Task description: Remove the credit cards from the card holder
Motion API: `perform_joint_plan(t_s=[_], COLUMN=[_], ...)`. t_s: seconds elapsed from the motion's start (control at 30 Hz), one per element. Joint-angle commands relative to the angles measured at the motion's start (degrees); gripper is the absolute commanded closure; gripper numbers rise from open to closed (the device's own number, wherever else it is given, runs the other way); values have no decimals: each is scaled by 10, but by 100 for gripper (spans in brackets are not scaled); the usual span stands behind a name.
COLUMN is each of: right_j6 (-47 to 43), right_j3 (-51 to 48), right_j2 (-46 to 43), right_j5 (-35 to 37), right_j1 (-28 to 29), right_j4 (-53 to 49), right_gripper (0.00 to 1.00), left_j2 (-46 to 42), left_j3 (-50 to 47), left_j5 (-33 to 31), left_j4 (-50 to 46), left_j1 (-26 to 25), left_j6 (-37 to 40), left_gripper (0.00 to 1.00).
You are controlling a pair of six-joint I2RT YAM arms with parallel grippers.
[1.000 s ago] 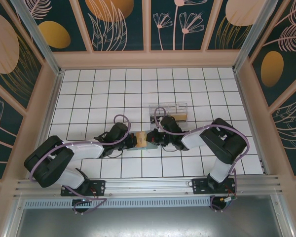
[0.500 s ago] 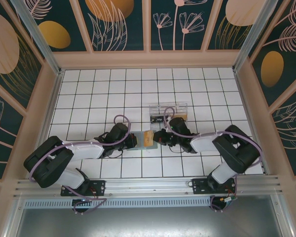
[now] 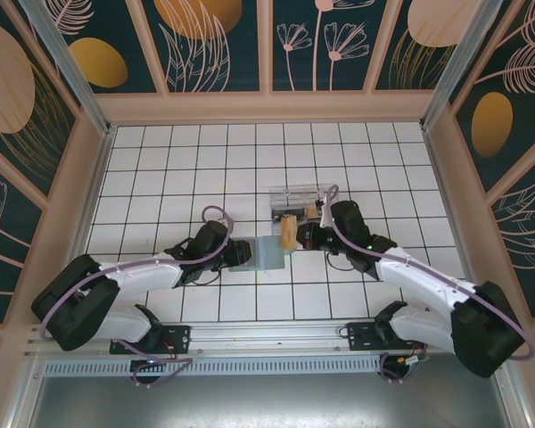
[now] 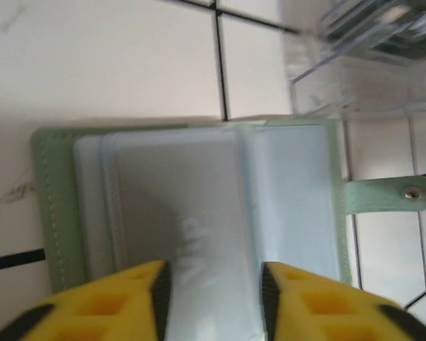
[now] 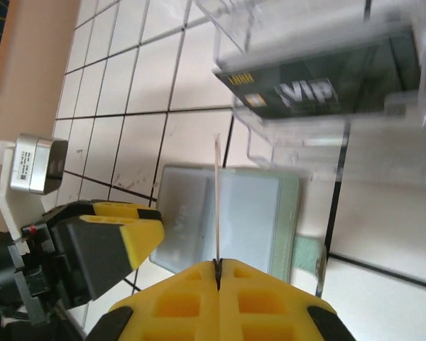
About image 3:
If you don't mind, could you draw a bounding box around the pale grey-blue card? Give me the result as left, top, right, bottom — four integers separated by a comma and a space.
228, 235, 287, 273

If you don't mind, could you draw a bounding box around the clear acrylic card holder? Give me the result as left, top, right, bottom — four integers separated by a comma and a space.
268, 182, 335, 236

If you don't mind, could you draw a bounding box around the black credit card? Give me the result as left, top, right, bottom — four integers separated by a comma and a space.
271, 204, 308, 225

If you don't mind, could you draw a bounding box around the pale circle gold lines panel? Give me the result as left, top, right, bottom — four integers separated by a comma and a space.
373, 0, 473, 94

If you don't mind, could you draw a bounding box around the grey metal sheet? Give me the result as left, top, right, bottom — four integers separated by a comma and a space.
29, 373, 514, 428

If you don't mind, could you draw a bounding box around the dark panel with pink flower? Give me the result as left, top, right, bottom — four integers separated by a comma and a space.
0, 133, 50, 326

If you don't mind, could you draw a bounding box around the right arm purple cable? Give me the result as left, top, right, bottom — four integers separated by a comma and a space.
323, 185, 535, 361

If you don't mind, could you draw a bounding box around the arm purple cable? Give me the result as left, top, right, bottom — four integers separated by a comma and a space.
323, 185, 535, 361
41, 204, 235, 343

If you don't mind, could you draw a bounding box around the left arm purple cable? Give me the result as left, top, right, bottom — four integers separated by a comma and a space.
41, 204, 235, 343

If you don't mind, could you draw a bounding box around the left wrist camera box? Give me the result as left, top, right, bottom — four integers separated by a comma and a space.
228, 239, 256, 269

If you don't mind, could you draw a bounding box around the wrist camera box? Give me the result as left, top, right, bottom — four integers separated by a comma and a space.
295, 221, 325, 251
228, 239, 256, 269

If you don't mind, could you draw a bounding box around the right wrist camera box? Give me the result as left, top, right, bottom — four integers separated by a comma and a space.
295, 221, 325, 251

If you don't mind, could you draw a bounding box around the left thin black cable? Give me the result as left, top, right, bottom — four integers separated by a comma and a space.
189, 267, 224, 287

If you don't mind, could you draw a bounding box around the thin black cable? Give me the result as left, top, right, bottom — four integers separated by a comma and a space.
324, 250, 356, 272
189, 267, 224, 287

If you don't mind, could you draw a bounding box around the right thin black cable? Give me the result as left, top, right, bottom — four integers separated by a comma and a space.
324, 250, 356, 272

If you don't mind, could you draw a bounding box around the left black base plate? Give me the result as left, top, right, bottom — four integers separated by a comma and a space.
109, 324, 193, 357

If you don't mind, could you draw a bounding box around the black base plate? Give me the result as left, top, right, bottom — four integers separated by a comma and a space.
346, 320, 387, 352
109, 324, 193, 357

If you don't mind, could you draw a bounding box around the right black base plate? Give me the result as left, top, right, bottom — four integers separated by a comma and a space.
346, 320, 387, 352

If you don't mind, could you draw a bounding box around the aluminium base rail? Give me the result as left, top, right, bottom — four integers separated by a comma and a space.
24, 320, 432, 358

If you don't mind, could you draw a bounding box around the slotted grey cable duct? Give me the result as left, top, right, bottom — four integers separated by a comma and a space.
42, 355, 383, 379

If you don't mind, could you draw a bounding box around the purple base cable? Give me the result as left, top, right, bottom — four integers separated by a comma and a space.
118, 339, 193, 388

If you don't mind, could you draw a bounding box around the coloured base wire bundle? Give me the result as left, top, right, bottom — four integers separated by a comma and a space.
380, 351, 429, 383

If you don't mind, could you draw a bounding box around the pink flower wall panel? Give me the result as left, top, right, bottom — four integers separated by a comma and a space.
267, 0, 380, 95

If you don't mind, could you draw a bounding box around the orange circle leaf wall panel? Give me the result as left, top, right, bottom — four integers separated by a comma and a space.
140, 0, 268, 95

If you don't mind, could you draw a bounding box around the pink feather wall panel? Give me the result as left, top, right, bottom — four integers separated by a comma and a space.
485, 171, 535, 320

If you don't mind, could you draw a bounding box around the gold oval feather wall panel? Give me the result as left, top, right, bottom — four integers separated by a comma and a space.
448, 0, 535, 195

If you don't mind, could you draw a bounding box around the right aluminium corner post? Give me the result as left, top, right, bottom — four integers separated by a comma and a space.
420, 0, 516, 131

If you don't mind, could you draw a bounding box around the aluminium corner post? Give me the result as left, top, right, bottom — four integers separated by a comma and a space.
420, 0, 516, 131
18, 0, 118, 137

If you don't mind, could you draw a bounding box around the left aluminium corner post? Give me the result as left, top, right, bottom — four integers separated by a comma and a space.
18, 0, 118, 137

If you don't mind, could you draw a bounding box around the large pale circle wall panel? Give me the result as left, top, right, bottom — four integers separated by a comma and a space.
0, 0, 82, 204

